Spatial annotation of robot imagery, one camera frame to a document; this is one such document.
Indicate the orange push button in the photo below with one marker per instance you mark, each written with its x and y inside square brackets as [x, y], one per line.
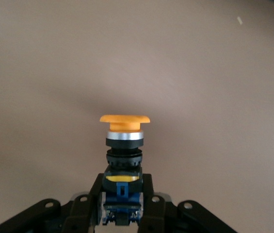
[124, 143]

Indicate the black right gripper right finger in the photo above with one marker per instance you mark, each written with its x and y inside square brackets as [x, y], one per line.
[156, 213]

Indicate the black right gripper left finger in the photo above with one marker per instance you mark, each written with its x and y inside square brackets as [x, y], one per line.
[78, 213]

